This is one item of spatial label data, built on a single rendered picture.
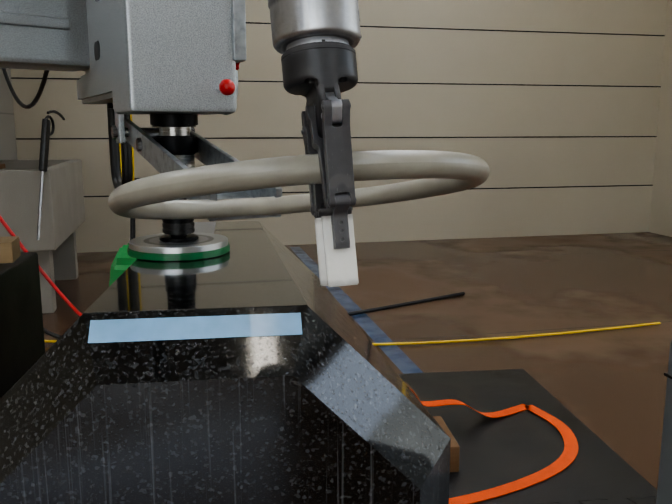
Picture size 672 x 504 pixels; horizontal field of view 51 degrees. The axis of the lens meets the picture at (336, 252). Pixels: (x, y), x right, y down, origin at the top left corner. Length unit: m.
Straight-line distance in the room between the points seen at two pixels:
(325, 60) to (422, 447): 0.69
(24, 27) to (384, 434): 1.41
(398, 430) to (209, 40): 0.84
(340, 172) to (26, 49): 1.47
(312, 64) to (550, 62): 6.70
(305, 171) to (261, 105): 5.77
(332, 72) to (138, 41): 0.80
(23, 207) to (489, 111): 4.45
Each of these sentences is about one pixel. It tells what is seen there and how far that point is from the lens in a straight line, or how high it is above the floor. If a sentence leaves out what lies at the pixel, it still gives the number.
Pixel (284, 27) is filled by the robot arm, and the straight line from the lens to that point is 0.70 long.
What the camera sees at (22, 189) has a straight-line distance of 4.28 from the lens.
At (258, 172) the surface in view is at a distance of 0.69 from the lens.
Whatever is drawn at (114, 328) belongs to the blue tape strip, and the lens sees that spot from 1.09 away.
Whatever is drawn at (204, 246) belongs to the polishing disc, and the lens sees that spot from 1.48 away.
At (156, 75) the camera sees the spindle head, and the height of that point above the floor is 1.20.
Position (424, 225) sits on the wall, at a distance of 6.87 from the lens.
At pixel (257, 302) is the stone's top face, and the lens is 1.11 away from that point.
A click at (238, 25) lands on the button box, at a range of 1.49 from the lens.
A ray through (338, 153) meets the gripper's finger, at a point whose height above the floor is 1.08.
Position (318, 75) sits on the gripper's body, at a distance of 0.68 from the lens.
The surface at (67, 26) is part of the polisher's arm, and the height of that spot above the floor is 1.36.
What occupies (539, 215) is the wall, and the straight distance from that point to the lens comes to 7.36.
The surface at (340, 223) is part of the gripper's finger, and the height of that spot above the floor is 1.01.
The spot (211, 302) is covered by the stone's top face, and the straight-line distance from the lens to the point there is 1.12.
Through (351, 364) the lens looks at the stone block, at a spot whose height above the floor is 0.73.
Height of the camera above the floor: 1.10
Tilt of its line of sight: 10 degrees down
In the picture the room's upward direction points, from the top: straight up
